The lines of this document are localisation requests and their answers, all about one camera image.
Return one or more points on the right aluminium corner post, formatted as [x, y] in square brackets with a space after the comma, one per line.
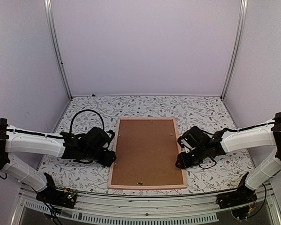
[236, 47]

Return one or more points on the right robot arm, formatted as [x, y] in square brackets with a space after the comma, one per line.
[263, 136]

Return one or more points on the brown backing board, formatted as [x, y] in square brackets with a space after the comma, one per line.
[147, 152]

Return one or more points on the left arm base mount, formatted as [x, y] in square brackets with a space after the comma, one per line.
[64, 198]

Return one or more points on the pink wooden picture frame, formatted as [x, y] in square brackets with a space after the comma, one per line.
[112, 178]

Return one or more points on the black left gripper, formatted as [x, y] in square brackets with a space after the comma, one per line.
[108, 161]

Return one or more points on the left aluminium corner post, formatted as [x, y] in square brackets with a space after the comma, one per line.
[56, 48]

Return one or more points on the aluminium corner post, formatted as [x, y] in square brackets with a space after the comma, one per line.
[236, 47]
[56, 48]

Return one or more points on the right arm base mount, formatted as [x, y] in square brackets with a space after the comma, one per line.
[235, 198]

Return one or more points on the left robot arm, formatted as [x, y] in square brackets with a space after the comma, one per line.
[13, 140]

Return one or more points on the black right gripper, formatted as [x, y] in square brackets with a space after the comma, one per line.
[184, 162]

